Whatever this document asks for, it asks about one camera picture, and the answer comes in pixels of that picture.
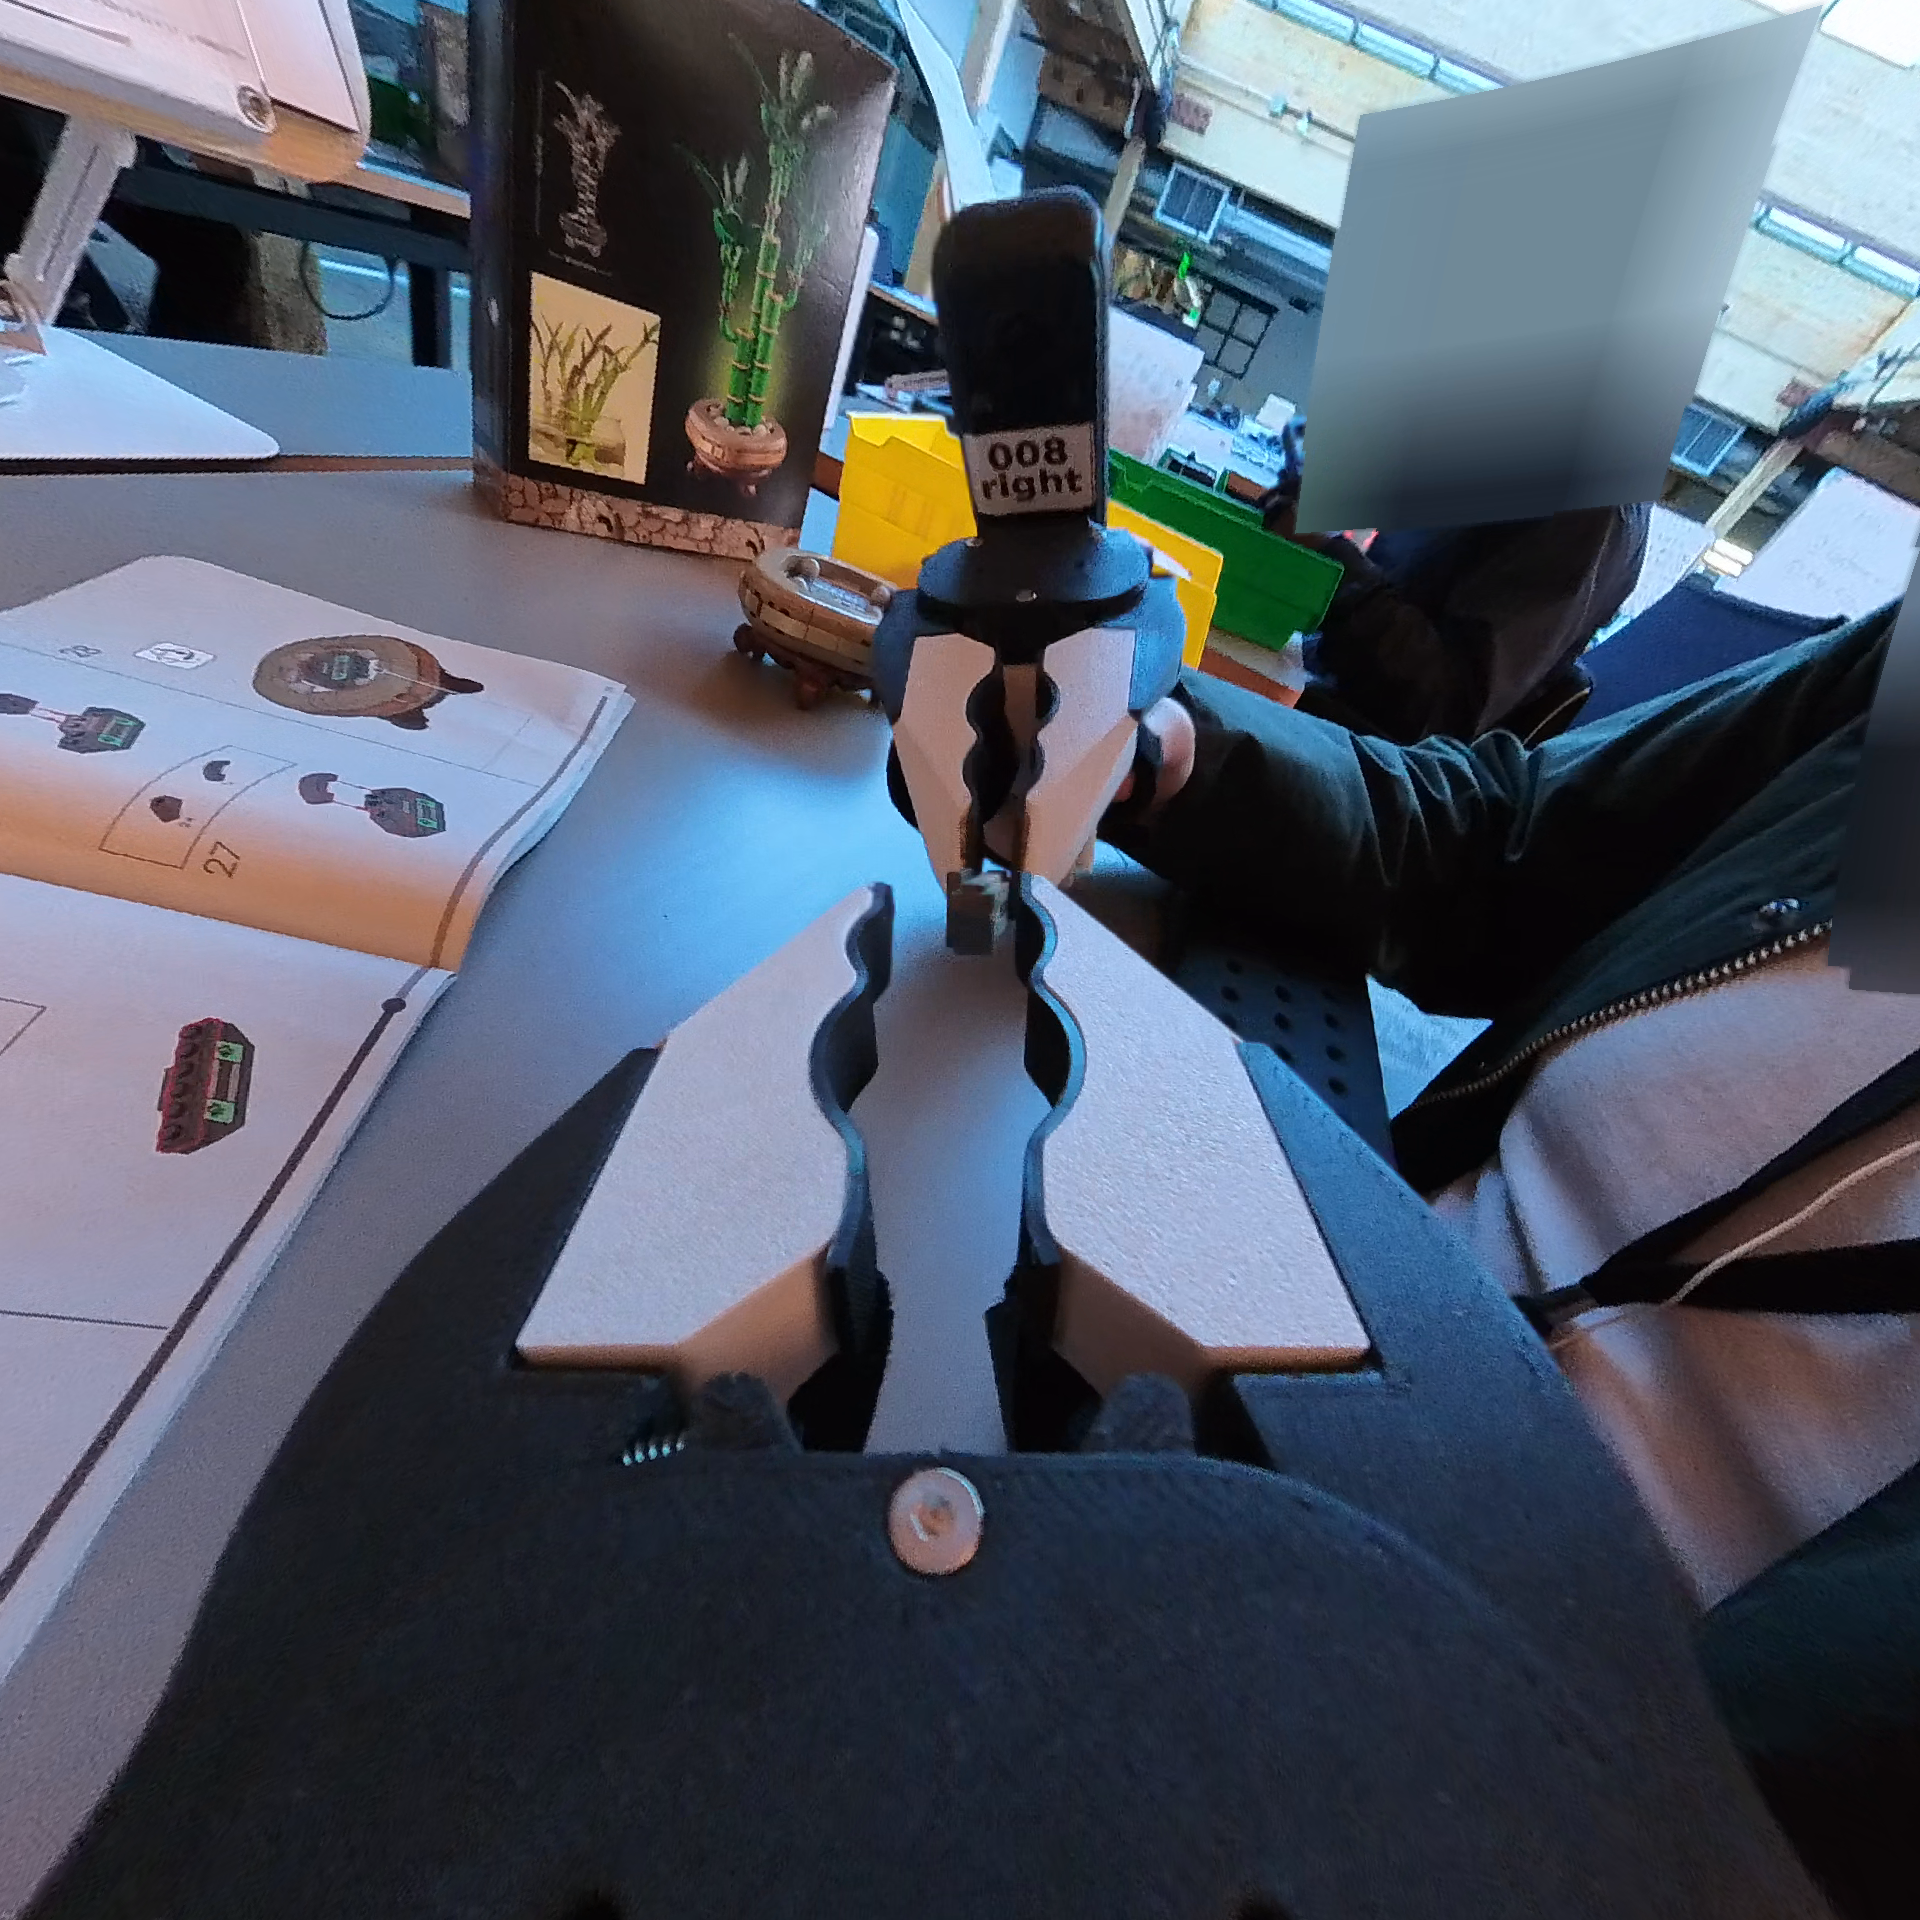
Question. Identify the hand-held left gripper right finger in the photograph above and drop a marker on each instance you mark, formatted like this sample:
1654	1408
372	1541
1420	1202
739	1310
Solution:
1184	1185

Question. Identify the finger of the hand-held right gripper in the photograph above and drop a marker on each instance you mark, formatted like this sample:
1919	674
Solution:
938	735
1088	720

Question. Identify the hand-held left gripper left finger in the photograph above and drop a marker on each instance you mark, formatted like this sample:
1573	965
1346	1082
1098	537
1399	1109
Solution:
705	1185

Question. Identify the tan brick-built pot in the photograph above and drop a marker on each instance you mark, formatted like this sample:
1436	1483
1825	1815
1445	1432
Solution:
810	614

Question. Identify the dark brick with green tile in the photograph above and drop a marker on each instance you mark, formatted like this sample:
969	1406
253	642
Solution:
974	908

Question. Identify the adjoining grey desk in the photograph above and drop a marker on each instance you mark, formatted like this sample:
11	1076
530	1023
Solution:
374	399

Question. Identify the person's right hand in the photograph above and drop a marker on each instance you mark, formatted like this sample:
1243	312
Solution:
1173	758

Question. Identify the white patterned sheet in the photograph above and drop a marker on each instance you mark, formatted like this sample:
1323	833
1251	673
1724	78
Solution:
1155	390

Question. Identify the black perforated chair part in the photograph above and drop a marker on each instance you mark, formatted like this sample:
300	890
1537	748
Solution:
1290	1004

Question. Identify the yellow parts bin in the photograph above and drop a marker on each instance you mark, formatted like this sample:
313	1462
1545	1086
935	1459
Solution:
901	494

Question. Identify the green parts bin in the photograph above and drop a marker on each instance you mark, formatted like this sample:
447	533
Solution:
1261	570

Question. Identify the black bamboo set box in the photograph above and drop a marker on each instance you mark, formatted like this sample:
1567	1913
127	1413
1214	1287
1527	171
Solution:
644	194

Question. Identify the person in dark jacket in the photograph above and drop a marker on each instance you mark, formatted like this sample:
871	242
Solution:
1651	1275

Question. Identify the open instruction booklet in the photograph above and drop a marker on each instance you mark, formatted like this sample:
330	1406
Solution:
224	900

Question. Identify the black chair back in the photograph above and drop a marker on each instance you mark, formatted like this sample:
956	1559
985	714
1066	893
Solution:
1695	644

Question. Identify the whiteboard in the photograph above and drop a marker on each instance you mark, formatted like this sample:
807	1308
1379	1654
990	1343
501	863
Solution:
1845	548

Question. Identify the instruction sheet on stand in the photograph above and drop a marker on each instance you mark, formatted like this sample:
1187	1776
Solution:
105	405

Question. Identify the printed instruction sheet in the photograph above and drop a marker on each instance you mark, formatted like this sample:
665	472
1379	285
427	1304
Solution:
180	44

